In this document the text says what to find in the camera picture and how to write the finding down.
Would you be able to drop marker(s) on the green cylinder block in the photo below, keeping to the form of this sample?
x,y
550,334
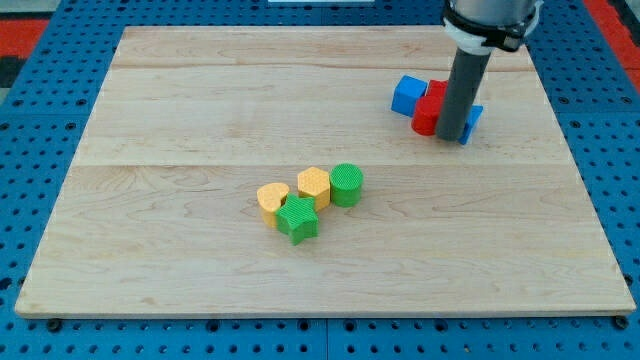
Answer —
x,y
346,182

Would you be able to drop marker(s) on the green star block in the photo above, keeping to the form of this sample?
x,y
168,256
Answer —
x,y
297,218

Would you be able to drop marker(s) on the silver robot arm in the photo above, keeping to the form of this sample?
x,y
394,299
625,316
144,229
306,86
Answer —
x,y
480,26

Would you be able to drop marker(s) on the blue triangle block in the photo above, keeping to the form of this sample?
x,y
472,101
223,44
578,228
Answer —
x,y
471,123

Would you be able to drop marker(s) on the red star block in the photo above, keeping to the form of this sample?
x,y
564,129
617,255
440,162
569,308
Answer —
x,y
436,88

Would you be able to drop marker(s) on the yellow heart block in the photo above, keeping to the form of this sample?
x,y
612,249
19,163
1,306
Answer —
x,y
271,198

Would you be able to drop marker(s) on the red round block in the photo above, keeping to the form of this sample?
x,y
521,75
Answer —
x,y
426,115

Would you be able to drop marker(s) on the blue cube block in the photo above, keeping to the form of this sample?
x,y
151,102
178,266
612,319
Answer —
x,y
406,94

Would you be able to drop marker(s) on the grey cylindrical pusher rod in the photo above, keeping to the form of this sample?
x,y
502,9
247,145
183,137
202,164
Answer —
x,y
464,81

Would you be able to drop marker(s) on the yellow hexagon block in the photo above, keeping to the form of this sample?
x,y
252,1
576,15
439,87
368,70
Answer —
x,y
315,183

